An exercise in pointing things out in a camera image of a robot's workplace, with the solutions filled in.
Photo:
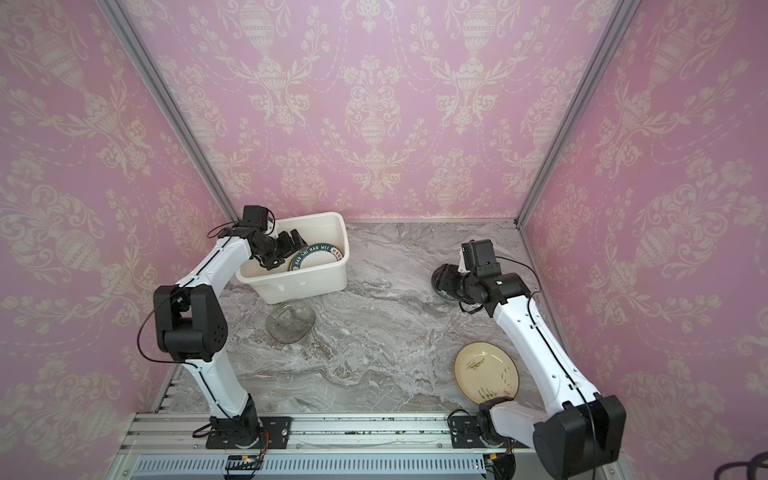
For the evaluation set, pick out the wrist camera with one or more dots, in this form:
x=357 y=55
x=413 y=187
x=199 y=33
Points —
x=257 y=217
x=478 y=258

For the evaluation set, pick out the right corner aluminium post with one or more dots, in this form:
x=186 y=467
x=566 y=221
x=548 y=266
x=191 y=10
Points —
x=616 y=27

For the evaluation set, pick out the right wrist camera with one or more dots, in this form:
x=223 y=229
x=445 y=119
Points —
x=478 y=258

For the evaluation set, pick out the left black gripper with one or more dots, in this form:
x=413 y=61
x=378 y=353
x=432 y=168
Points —
x=287 y=248

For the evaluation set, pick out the aluminium mounting rail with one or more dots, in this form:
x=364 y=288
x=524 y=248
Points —
x=321 y=446

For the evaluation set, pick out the clear glass plate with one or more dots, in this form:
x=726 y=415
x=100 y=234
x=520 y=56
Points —
x=289 y=322

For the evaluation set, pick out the corner aluminium post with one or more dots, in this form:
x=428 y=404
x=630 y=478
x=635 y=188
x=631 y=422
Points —
x=118 y=18
x=616 y=27

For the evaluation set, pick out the left corner aluminium post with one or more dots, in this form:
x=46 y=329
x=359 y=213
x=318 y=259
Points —
x=118 y=18

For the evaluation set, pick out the beige plate brown rim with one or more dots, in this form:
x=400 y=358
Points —
x=484 y=372

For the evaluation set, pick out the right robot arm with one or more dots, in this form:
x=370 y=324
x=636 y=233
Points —
x=579 y=429

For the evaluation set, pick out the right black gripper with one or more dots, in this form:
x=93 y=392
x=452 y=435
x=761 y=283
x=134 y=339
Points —
x=447 y=282

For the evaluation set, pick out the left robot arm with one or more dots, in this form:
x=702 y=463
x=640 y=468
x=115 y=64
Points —
x=191 y=328

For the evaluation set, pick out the small green lettered rim plate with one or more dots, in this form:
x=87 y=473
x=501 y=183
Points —
x=314 y=255

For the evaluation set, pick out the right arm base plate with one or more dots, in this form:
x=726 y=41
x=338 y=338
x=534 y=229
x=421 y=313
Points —
x=465 y=433

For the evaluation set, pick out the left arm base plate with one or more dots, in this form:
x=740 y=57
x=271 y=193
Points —
x=271 y=432

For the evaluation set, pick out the white plastic bin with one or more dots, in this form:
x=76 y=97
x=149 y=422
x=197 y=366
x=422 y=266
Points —
x=281 y=285

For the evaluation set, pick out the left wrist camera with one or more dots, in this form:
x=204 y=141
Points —
x=257 y=217

